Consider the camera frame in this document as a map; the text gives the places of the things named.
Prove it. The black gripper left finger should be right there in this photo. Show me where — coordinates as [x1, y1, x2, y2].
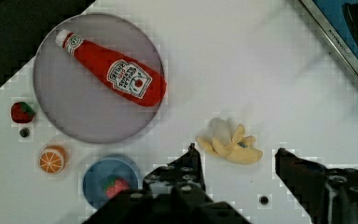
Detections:
[143, 143, 206, 197]

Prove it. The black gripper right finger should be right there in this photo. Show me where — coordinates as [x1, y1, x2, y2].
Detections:
[275, 148, 358, 224]

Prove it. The yellow plush peeled banana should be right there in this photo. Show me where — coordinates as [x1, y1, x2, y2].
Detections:
[197, 119, 263, 165]

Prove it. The red strawberry in bowl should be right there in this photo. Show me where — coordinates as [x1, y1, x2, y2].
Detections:
[103, 176, 130, 199]

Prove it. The blue small bowl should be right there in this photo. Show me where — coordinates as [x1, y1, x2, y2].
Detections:
[81, 154, 142, 209]

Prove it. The red plush ketchup bottle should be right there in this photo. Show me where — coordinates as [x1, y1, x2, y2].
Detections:
[55, 29, 167, 107]

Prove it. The grey round plate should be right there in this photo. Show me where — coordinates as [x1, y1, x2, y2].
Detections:
[33, 13, 164, 144]

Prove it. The orange slice toy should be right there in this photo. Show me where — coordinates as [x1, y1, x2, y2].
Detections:
[38, 146, 66, 175]

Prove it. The black toaster oven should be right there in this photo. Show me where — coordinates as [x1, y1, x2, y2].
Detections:
[296, 0, 358, 79]

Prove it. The red plush strawberry on table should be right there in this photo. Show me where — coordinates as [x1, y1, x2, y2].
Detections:
[10, 102, 35, 124]

